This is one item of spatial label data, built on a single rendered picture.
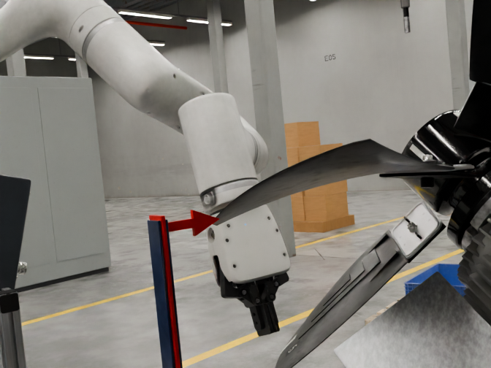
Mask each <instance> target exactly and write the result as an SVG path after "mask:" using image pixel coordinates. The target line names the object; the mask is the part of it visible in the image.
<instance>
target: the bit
mask: <svg viewBox="0 0 491 368"><path fill-rule="evenodd" d="M400 6H401V9H403V21H404V31H405V33H410V32H411V30H410V21H409V12H408V8H409V7H410V0H400Z"/></svg>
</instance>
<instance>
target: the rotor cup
mask: <svg viewBox="0 0 491 368"><path fill-rule="evenodd" d="M454 112H458V113H460V112H461V110H450V111H446V112H443V113H441V114H440V115H437V116H435V117H434V118H432V119H431V120H429V121H428V122H426V124H424V125H423V126H422V127H421V128H420V129H419V130H418V131H417V132H416V133H415V134H414V135H413V136H412V138H411V139H410V140H409V141H408V143H407V145H406V146H405V148H404V150H403V152H402V154H403V155H405V156H409V157H411V158H415V159H417V160H420V161H422V159H421V158H420V157H419V156H417V155H416V154H415V153H414V152H413V151H412V150H411V149H410V147H411V146H412V145H415V146H416V147H417V148H418V149H419V150H420V151H421V152H423V153H424V154H425V155H432V156H433V160H436V164H441V165H446V164H453V165H457V164H471V165H472V166H474V168H473V169H461V170H455V171H454V172H459V173H468V174H476V175H477V177H469V178H438V179H435V187H434V188H421V187H420V179H402V180H403V181H404V182H405V183H406V184H407V185H408V186H409V187H410V188H411V189H413V190H414V191H415V192H416V193H417V194H418V195H419V196H420V197H421V198H422V199H423V200H424V201H425V202H426V203H427V204H428V205H429V206H430V207H431V208H432V209H433V210H435V211H436V212H437V213H438V214H440V215H445V216H451V217H450V219H449V223H448V226H447V236H448V238H449V239H450V240H451V241H452V242H453V243H454V244H455V245H456V246H457V247H458V248H459V249H461V250H463V248H462V240H463V235H464V233H465V230H466V229H467V228H468V227H469V226H471V224H470V222H471V220H472V219H473V217H474V216H475V214H476V213H477V212H478V211H479V210H480V209H481V207H482V206H483V205H484V204H485V203H486V202H487V200H488V199H489V198H490V197H491V140H488V139H485V138H483V137H479V136H476V135H474V134H470V133H468V132H466V131H462V130H459V129H456V128H454V125H455V123H456V121H457V118H458V117H457V116H456V115H455V114H454Z"/></svg>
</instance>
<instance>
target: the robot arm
mask: <svg viewBox="0 0 491 368"><path fill-rule="evenodd" d="M47 37H56V38H59V39H62V40H63V41H65V42H66V43H67V44H68V46H70V47H71V48H72V49H73V50H74V51H75V52H76V53H77V54H78V55H79V56H80V57H81V58H82V59H83V60H84V61H85V62H86V63H87V64H88V65H89V66H90V67H91V68H92V69H93V70H94V71H95V72H96V73H97V74H98V75H99V76H100V77H101V78H102V79H103V80H104V81H105V82H106V83H107V84H108V85H110V86H111V87H112V88H113V89H114V90H115V91H116V92H117V93H118V94H119V95H120V96H121V97H122V98H123V99H124V100H125V101H127V102H128V103H129V104H130V105H132V106H133V107H134V108H135V109H137V110H139V111H140V112H142V113H144V114H146V115H148V116H150V117H152V118H154V119H156V120H158V121H160V122H162V123H164V124H165V125H167V126H169V127H171V128H172V129H174V130H176V131H178V132H180V133H181V134H182V135H184V138H185V141H186V146H187V149H188V152H189V157H190V160H191V165H192V168H193V171H194V176H195V179H196V182H197V187H198V190H199V195H200V199H201V202H202V206H203V210H204V213H205V214H210V216H213V217H216V216H217V215H218V214H219V213H220V211H222V210H223V209H224V208H225V207H226V206H227V205H228V204H229V203H230V202H232V201H233V200H234V199H236V198H237V197H238V196H239V195H241V194H242V193H244V192H245V191H247V190H248V189H249V188H251V187H253V186H254V185H256V184H257V183H258V182H259V181H258V178H257V175H259V174H260V173H261V172H262V171H263V170H264V168H265V167H266V166H267V162H268V158H269V153H268V149H267V146H266V143H265V141H264V140H263V139H262V137H261V136H260V135H259V133H258V132H257V131H256V130H255V129H254V128H253V127H252V126H251V125H250V124H249V123H248V122H247V121H246V120H245V119H244V118H242V117H241V116H240V115H239V112H238V109H237V105H236V101H235V98H234V97H233V96H232V95H230V94H228V93H214V92H212V91H211V90H209V89H208V88H206V87H205V86H204V85H203V84H201V83H199V82H198V81H196V80H195V79H194V78H192V77H190V76H189V75H187V74H186V73H184V72H182V71H181V70H179V69H178V68H177V67H175V66H174V65H172V64H171V63H170V62H169V61H168V60H167V59H166V58H165V57H164V56H163V55H162V54H161V53H160V52H158V51H157V50H156V49H155V48H154V47H153V46H152V45H151V44H150V43H149V42H148V41H147V40H146V39H144V38H143V37H142V36H141V35H140V34H139V33H138V32H137V31H136V30H134V29H133V28H132V27H131V26H130V25H129V24H128V23H127V22H126V21H125V20H124V19H123V18H122V17H121V16H120V15H118V14H117V13H116V12H115V11H114V10H113V9H112V8H111V7H110V6H108V5H107V4H106V3H105V2H104V1H103V0H9V1H8V2H7V3H6V4H5V5H4V6H3V7H2V8H1V9H0V62H2V61H3V60H5V59H6V58H9V57H10V56H11V55H13V54H14V53H16V52H18V51H19V50H21V49H23V48H24V47H26V46H28V45H30V44H31V43H33V42H36V41H38V40H41V39H44V38H47ZM206 232H207V240H208V250H209V254H210V262H211V265H212V269H213V274H214V277H215V279H216V283H217V285H218V286H219V287H220V288H221V297H222V298H225V299H238V300H239V301H241V302H242V303H243V304H244V305H245V307H247V308H249V309H250V312H251V317H252V320H253V323H254V328H255V329H256V331H257V334H258V335H259V336H264V335H268V334H272V333H275V332H278V331H280V328H279V325H278V317H277V314H276V311H275V307H274V304H273V301H275V298H276V296H275V294H276V292H277V290H278V287H279V286H281V285H283V284H284V283H286V282H287V281H289V276H288V275H287V273H286V272H288V271H289V269H290V267H291V264H290V260H289V255H288V253H287V250H286V246H285V244H284V241H283V238H282V236H281V233H280V231H279V228H278V225H277V223H276V222H275V219H274V217H273V215H272V213H271V211H270V209H269V208H268V206H267V205H266V204H264V205H262V206H260V207H257V208H255V209H253V210H250V211H248V212H245V213H243V214H241V215H239V216H237V217H234V218H232V219H230V220H228V221H226V222H224V223H222V224H219V225H217V226H215V225H213V224H212V225H211V226H209V227H207V228H206ZM273 276H275V277H274V279H273ZM255 282H256V284H255ZM235 287H237V288H235Z"/></svg>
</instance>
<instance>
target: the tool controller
mask: <svg viewBox="0 0 491 368"><path fill-rule="evenodd" d="M30 190H31V180H30V179H28V178H23V177H15V176H9V175H0V291H2V290H1V289H2V288H11V289H14V290H15V284H16V279H17V278H18V275H25V273H26V270H27V263H26V262H20V252H21V246H22V241H23V232H24V227H25V222H26V213H27V209H28V200H29V196H30V194H31V192H30Z"/></svg>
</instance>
